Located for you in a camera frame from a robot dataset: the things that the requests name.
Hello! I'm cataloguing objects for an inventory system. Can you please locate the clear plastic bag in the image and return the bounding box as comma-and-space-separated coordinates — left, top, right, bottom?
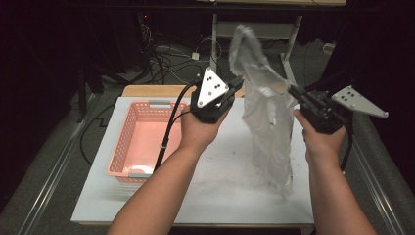
227, 24, 300, 201

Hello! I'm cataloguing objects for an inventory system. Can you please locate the black stand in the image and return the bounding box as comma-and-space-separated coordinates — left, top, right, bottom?
301, 69, 357, 99

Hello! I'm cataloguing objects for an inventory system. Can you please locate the metal floor rail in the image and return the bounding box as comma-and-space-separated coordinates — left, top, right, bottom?
350, 136, 406, 235
17, 93, 103, 235

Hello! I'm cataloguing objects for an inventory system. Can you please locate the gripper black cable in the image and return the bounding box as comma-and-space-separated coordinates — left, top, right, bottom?
339, 112, 356, 174
153, 80, 201, 173

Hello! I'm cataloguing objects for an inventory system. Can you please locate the tangle of floor cables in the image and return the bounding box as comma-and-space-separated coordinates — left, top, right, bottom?
138, 23, 224, 86

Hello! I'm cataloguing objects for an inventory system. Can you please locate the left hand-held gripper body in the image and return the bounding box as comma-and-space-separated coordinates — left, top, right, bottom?
189, 66, 237, 125

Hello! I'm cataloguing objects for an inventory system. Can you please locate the white board mat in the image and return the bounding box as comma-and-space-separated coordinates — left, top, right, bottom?
70, 96, 316, 227

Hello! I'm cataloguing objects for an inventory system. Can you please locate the pink perforated plastic basket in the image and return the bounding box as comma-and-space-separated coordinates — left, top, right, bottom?
107, 100, 190, 184

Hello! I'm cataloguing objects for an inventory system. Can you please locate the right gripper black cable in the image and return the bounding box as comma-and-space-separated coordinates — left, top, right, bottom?
339, 112, 356, 174

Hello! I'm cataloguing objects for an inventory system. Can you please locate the person's left hand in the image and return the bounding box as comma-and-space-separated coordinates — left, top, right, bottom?
178, 105, 230, 155

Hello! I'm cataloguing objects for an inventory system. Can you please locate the person's right hand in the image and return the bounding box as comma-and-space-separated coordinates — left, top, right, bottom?
293, 109, 347, 165

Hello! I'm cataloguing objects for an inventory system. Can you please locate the white metal desk frame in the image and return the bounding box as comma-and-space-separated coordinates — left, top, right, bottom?
207, 13, 303, 86

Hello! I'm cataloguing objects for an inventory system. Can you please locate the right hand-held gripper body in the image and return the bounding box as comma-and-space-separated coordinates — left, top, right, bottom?
300, 84, 391, 136

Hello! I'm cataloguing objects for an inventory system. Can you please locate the thin black floor cable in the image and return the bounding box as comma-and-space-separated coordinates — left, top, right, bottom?
79, 103, 115, 166

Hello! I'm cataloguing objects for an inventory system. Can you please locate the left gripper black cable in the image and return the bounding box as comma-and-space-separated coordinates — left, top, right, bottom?
153, 80, 201, 173

